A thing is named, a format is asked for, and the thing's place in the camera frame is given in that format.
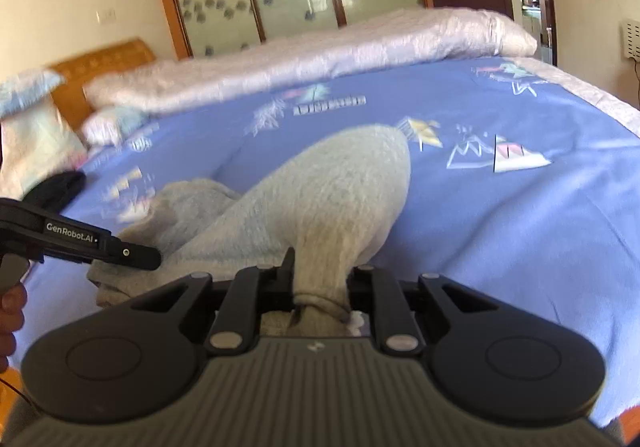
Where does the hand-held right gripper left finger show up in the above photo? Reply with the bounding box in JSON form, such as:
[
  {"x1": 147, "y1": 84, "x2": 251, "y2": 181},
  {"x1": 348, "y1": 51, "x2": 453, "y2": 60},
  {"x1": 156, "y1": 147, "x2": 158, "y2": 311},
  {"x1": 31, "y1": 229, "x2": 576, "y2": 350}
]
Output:
[{"x1": 132, "y1": 248, "x2": 296, "y2": 355}]

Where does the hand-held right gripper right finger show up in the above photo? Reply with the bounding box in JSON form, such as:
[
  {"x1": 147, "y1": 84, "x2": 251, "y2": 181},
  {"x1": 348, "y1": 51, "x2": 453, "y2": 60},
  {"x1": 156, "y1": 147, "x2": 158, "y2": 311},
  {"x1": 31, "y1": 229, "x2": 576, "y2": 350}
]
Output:
[{"x1": 350, "y1": 267, "x2": 498, "y2": 357}]

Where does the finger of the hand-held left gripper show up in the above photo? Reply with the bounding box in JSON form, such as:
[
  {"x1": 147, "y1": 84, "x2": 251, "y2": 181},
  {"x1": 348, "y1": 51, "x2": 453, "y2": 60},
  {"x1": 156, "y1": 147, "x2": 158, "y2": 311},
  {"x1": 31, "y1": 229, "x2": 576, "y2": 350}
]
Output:
[{"x1": 97, "y1": 234, "x2": 162, "y2": 272}]

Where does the grey sweater garment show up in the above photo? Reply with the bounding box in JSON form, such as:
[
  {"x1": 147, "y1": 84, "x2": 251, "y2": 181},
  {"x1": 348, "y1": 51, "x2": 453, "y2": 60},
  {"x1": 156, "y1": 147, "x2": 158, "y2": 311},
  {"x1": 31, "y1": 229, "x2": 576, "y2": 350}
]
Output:
[{"x1": 87, "y1": 124, "x2": 414, "y2": 339}]

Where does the person's left hand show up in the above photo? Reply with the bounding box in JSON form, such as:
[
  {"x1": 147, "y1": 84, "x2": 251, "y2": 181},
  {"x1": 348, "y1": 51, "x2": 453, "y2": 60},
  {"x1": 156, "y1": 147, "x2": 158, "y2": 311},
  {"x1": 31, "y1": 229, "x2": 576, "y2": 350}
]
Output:
[{"x1": 0, "y1": 283, "x2": 29, "y2": 374}]

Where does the black cloth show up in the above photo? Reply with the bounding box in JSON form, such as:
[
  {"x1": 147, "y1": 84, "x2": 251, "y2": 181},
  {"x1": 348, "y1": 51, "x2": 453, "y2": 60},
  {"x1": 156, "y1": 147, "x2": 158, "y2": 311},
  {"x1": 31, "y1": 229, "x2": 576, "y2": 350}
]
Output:
[{"x1": 22, "y1": 170, "x2": 87, "y2": 216}]

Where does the pale patterned pillow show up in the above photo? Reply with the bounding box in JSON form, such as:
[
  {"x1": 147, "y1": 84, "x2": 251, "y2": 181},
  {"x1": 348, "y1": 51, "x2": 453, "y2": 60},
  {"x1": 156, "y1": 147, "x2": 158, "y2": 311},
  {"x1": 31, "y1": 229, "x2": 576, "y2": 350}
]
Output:
[{"x1": 0, "y1": 101, "x2": 89, "y2": 200}]

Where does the small white pillow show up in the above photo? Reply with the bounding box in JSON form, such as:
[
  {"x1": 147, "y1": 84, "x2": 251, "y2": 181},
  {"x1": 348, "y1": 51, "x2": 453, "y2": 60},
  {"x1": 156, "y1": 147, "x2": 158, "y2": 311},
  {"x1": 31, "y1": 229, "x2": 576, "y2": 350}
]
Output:
[{"x1": 81, "y1": 106, "x2": 152, "y2": 146}]

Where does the blue printed bed sheet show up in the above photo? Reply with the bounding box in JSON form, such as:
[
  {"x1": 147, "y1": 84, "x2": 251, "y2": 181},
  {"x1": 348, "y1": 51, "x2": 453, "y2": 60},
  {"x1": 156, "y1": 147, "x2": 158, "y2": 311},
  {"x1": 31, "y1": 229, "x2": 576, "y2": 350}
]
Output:
[{"x1": 10, "y1": 56, "x2": 640, "y2": 428}]

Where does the pale blue pillow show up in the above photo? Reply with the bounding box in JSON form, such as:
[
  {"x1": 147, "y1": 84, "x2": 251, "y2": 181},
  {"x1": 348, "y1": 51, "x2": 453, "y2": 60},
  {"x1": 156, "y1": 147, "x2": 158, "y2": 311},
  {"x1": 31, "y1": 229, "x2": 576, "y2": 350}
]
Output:
[{"x1": 0, "y1": 69, "x2": 67, "y2": 118}]

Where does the wooden headboard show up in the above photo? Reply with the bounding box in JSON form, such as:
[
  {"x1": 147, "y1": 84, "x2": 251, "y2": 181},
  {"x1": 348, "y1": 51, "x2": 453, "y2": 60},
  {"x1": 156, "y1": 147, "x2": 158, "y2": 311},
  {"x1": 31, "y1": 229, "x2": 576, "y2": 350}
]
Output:
[{"x1": 47, "y1": 39, "x2": 157, "y2": 130}]

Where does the white fluffy quilt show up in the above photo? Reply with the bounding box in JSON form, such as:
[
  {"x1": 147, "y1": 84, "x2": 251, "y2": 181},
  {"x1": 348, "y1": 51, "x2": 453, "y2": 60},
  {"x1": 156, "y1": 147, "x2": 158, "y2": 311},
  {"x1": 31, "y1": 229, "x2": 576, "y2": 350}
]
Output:
[{"x1": 84, "y1": 7, "x2": 539, "y2": 116}]

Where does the pale wall-mounted box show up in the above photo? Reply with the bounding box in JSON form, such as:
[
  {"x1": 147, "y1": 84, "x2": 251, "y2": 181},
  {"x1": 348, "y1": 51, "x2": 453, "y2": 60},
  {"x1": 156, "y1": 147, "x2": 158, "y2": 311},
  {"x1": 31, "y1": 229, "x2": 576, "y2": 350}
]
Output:
[{"x1": 620, "y1": 18, "x2": 640, "y2": 60}]

